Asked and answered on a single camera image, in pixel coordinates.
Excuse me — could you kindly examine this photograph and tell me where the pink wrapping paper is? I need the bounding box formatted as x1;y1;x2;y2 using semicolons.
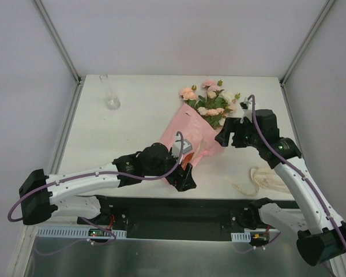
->
159;104;223;167

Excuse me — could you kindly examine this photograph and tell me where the pink artificial flower bouquet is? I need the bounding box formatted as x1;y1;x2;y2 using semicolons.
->
179;79;241;129

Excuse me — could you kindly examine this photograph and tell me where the cream ribbon gold lettering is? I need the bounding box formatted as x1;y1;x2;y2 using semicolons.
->
224;167;291;196

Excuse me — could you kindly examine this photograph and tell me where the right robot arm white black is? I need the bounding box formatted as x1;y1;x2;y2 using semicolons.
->
215;109;346;266

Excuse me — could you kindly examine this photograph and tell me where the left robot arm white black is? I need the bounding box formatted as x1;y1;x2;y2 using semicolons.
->
18;140;196;225

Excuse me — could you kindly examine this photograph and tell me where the clear glass vase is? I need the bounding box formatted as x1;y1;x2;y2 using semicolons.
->
99;74;121;110

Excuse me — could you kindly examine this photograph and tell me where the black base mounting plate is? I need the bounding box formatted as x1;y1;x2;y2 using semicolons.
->
74;193;300;242

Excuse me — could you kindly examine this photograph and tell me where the shiny metal front panel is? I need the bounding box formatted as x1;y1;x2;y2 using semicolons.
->
25;227;333;276

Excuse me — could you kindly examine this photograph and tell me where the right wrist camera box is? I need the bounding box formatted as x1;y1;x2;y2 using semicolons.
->
240;99;252;123

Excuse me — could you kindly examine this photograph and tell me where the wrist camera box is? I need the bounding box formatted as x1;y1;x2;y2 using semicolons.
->
171;139;193;156
240;99;252;123

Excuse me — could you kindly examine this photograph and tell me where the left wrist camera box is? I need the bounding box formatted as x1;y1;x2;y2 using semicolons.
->
171;139;193;156

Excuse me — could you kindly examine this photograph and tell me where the right white cable duct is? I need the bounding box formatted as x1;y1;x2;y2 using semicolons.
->
231;230;269;243

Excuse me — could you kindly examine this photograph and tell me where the white cable duct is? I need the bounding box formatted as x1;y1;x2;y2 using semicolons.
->
231;230;269;243
37;226;113;239

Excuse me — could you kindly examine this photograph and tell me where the left white cable duct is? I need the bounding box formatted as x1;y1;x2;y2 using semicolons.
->
37;226;113;239

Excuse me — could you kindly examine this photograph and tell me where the right aluminium frame post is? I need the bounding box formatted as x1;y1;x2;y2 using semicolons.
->
280;0;337;88

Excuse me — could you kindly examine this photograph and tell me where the aluminium frame post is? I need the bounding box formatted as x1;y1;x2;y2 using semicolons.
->
31;0;82;85
280;0;337;88

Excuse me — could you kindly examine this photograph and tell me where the left aluminium frame post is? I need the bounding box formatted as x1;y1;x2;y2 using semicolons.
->
31;0;82;85

